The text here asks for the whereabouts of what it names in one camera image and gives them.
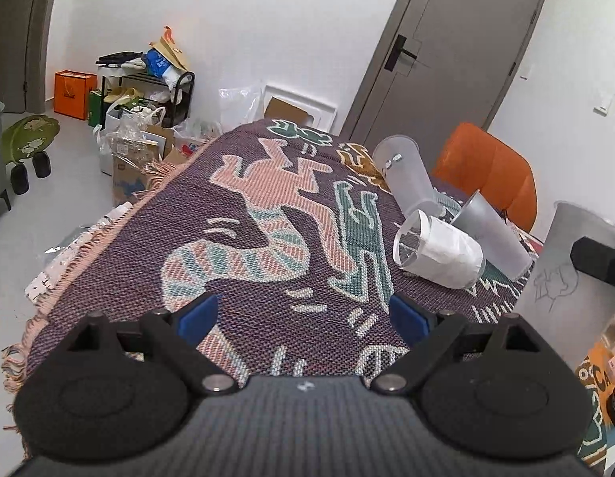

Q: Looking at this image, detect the patterned woven table blanket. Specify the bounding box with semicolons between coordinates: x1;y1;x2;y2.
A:
1;117;612;458

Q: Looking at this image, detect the orange shopping bag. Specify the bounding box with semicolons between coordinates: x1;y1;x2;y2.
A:
53;70;97;121

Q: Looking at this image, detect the white plastic bag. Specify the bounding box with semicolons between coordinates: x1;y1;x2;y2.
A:
219;84;263;132

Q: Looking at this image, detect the white wall switch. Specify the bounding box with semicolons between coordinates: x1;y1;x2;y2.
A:
592;91;613;116

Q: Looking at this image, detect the orange leather chair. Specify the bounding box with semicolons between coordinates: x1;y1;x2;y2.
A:
433;123;537;233

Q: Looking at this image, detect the white framed board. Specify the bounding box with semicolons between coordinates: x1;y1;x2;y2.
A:
262;83;338;132

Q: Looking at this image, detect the grey door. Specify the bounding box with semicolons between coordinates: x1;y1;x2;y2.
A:
340;0;545;167

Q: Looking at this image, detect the grey translucent lying cup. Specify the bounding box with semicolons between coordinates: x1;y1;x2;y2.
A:
451;191;533;281

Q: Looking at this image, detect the black door handle lock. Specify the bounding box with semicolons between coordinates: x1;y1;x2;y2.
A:
384;35;418;72

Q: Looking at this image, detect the black storage rack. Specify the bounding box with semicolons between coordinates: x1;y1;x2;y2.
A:
88;48;195;127

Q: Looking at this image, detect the cardboard box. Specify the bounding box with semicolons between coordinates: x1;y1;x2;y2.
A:
110;125;188;205

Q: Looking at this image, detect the small frosted plastic cup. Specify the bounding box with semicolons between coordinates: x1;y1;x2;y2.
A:
371;135;442;217

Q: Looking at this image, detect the tall frosted plastic cup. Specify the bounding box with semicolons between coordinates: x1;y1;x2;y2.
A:
515;202;615;368

